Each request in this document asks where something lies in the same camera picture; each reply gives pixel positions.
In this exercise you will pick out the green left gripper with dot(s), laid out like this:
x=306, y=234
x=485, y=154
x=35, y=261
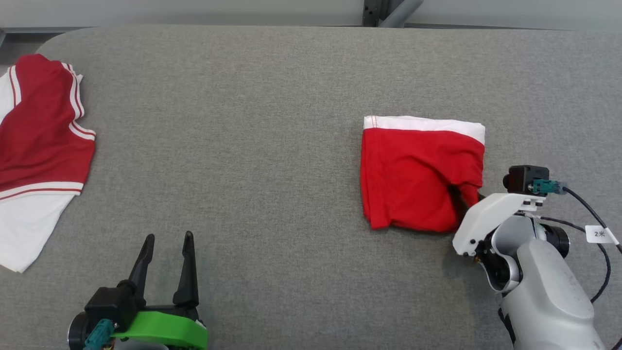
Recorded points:
x=165, y=328

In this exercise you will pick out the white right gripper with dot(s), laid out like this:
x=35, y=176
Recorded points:
x=491, y=214

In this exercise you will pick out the red shorts with white waistband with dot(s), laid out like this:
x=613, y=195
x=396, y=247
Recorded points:
x=408, y=180

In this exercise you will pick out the red jersey with white sleeves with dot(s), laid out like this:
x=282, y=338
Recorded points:
x=43, y=136

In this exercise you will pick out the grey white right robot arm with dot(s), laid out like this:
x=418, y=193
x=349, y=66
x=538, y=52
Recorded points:
x=549, y=291

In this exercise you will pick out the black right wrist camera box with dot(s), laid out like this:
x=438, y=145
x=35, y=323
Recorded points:
x=525, y=179

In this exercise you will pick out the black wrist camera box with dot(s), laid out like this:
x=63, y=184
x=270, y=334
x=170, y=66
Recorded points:
x=525, y=179
x=112, y=304

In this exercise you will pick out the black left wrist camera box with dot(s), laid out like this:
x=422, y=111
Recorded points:
x=112, y=304

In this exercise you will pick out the grey metal frame post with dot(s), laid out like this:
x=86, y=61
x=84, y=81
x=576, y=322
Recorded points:
x=391, y=12

